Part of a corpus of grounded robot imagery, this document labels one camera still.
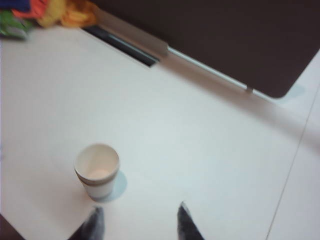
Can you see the green plastic packet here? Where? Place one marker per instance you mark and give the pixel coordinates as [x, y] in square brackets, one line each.
[12, 25]

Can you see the white divider foot bracket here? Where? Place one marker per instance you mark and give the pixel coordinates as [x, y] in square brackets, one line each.
[249, 89]

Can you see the blue cloth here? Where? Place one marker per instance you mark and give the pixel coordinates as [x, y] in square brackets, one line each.
[15, 4]

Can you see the white paper cup blue logo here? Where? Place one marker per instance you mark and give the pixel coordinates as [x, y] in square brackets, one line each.
[97, 160]
[101, 192]

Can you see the wide brown desk divider panel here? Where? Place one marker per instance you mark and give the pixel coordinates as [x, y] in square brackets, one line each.
[225, 37]

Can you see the yellow crumpled cloth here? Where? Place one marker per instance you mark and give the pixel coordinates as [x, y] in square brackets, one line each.
[72, 15]

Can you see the orange cloth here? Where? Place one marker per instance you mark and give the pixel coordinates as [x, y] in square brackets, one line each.
[32, 10]

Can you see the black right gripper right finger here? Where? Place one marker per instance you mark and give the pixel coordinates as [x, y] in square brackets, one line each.
[187, 225]

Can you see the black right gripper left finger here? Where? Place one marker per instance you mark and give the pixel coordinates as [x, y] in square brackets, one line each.
[92, 225]

